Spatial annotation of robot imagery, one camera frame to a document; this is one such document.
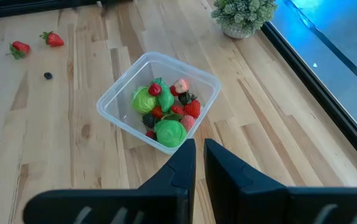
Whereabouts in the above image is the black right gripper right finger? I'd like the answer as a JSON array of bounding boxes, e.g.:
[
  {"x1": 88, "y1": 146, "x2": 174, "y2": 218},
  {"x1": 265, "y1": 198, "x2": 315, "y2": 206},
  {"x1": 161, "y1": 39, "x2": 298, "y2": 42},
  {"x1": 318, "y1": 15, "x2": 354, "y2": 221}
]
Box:
[{"x1": 203, "y1": 139, "x2": 357, "y2": 224}]

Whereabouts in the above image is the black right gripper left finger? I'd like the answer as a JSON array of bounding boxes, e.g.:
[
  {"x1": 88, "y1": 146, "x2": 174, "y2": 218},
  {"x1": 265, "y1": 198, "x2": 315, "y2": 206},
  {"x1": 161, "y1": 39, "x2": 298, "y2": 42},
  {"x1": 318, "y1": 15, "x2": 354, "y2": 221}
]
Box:
[{"x1": 23, "y1": 139, "x2": 197, "y2": 224}]

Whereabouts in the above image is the green toy pear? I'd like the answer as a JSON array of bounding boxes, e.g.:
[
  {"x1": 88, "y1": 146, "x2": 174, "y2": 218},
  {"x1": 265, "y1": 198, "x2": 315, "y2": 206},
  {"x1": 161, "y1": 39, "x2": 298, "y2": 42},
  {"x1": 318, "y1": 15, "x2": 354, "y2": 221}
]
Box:
[{"x1": 153, "y1": 119, "x2": 188, "y2": 149}]

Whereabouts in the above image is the black toy blackberry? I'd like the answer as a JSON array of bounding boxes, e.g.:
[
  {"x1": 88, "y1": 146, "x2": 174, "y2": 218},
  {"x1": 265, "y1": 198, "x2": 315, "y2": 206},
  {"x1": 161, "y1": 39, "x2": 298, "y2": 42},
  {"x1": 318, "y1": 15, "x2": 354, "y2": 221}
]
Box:
[{"x1": 142, "y1": 113, "x2": 157, "y2": 129}]

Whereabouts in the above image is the light green toy cabbage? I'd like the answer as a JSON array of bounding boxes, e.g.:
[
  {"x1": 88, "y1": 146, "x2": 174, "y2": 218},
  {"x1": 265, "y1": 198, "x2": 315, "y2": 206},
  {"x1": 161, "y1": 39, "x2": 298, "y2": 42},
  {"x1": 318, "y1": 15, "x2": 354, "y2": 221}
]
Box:
[{"x1": 130, "y1": 86, "x2": 158, "y2": 114}]

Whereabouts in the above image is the small red toy strawberry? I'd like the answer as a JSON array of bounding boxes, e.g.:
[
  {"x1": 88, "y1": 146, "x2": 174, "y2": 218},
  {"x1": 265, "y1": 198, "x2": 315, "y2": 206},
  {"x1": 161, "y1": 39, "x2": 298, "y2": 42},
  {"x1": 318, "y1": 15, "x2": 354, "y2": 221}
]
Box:
[{"x1": 169, "y1": 105, "x2": 185, "y2": 116}]

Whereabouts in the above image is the green elongated toy vegetable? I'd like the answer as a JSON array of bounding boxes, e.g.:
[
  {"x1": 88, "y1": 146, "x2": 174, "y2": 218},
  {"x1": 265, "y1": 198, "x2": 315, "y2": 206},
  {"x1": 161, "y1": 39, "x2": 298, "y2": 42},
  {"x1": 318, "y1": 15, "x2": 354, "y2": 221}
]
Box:
[{"x1": 151, "y1": 77, "x2": 176, "y2": 113}]

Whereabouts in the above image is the red toy strawberry with leaf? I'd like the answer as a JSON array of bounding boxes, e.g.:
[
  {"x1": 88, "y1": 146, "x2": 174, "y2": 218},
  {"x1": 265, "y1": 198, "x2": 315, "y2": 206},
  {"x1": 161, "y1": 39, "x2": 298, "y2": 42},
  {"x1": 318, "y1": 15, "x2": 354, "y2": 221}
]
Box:
[{"x1": 178, "y1": 91, "x2": 202, "y2": 119}]

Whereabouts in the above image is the red tomato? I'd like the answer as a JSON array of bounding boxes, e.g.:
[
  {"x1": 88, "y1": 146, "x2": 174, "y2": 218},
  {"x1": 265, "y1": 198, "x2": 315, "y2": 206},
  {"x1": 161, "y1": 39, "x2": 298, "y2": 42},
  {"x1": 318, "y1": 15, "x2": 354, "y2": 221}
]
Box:
[{"x1": 39, "y1": 30, "x2": 65, "y2": 48}]

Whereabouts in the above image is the clear plastic food container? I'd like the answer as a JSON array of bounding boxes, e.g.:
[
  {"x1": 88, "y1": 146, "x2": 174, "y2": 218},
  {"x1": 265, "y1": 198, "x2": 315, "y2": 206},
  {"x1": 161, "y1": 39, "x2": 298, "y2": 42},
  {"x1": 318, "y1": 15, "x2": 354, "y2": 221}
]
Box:
[{"x1": 96, "y1": 51, "x2": 222, "y2": 156}]

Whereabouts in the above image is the potted green succulent plant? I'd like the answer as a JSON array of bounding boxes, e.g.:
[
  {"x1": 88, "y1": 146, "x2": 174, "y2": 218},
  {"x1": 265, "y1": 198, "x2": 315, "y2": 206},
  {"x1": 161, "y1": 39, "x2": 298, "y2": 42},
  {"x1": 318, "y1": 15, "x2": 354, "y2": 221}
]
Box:
[{"x1": 211, "y1": 0, "x2": 278, "y2": 40}]

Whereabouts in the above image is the black table edge rail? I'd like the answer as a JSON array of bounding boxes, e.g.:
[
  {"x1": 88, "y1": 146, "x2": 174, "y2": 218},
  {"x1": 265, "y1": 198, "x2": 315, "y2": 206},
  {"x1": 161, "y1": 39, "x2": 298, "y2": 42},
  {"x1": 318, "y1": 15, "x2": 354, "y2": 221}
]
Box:
[{"x1": 260, "y1": 21, "x2": 357, "y2": 175}]

